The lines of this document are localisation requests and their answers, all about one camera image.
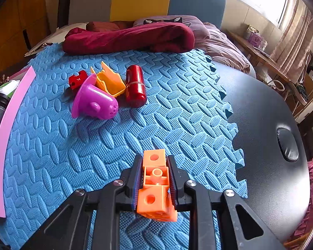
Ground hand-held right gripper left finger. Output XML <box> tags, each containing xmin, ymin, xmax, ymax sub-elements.
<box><xmin>21</xmin><ymin>154</ymin><xmax>144</xmax><ymax>250</ymax></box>

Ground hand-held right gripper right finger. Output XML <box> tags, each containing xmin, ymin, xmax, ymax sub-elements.
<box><xmin>167</xmin><ymin>155</ymin><xmax>287</xmax><ymax>250</ymax></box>

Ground orange toy blocks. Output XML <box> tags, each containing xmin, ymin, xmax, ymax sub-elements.
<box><xmin>136</xmin><ymin>149</ymin><xmax>178</xmax><ymax>222</ymax></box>

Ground purple toy cup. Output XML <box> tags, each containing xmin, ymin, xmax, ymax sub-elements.
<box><xmin>71</xmin><ymin>73</ymin><xmax>119</xmax><ymax>120</ymax></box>

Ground red capsule case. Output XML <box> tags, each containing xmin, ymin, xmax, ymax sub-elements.
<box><xmin>125</xmin><ymin>65</ymin><xmax>147</xmax><ymax>108</ymax></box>

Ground red toy piece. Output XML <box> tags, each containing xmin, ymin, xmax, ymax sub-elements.
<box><xmin>68</xmin><ymin>70</ymin><xmax>88</xmax><ymax>89</ymax></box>

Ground pink cardboard box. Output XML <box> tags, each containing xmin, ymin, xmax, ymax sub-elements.
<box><xmin>0</xmin><ymin>66</ymin><xmax>37</xmax><ymax>218</ymax></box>

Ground white green toy box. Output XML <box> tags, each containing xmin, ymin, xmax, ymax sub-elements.
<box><xmin>0</xmin><ymin>80</ymin><xmax>20</xmax><ymax>95</ymax></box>

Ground blue foam puzzle mat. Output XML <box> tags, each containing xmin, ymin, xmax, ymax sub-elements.
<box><xmin>0</xmin><ymin>43</ymin><xmax>248</xmax><ymax>250</ymax></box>

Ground black oval table plug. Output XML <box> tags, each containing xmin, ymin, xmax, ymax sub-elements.
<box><xmin>276</xmin><ymin>127</ymin><xmax>299</xmax><ymax>161</ymax></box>

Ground pink bed quilt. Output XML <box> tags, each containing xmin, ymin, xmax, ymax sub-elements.
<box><xmin>196</xmin><ymin>22</ymin><xmax>256</xmax><ymax>77</ymax></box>

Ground maroon blanket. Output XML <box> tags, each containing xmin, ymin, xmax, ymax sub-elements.
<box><xmin>63</xmin><ymin>22</ymin><xmax>195</xmax><ymax>55</ymax></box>

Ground wooden side desk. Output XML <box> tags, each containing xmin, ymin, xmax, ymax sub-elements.
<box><xmin>226</xmin><ymin>30</ymin><xmax>313</xmax><ymax>123</ymax></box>

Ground purple cat pillow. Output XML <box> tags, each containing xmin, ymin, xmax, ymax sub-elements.
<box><xmin>133</xmin><ymin>15</ymin><xmax>210</xmax><ymax>43</ymax></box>

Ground maroon pillow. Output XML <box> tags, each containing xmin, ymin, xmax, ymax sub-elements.
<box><xmin>86</xmin><ymin>21</ymin><xmax>136</xmax><ymax>31</ymax></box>

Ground purple gift box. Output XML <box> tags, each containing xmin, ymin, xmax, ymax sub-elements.
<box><xmin>244</xmin><ymin>25</ymin><xmax>268</xmax><ymax>50</ymax></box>

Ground white tote bag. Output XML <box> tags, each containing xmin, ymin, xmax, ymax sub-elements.
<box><xmin>25</xmin><ymin>23</ymin><xmax>88</xmax><ymax>56</ymax></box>

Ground pink patterned curtain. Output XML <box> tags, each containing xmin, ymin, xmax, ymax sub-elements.
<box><xmin>270</xmin><ymin>0</ymin><xmax>313</xmax><ymax>79</ymax></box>

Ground black rolled mat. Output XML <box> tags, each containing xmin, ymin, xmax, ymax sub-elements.
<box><xmin>57</xmin><ymin>0</ymin><xmax>79</xmax><ymax>28</ymax></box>

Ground wooden wardrobe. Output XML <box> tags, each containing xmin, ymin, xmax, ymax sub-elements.
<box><xmin>0</xmin><ymin>0</ymin><xmax>60</xmax><ymax>81</ymax></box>

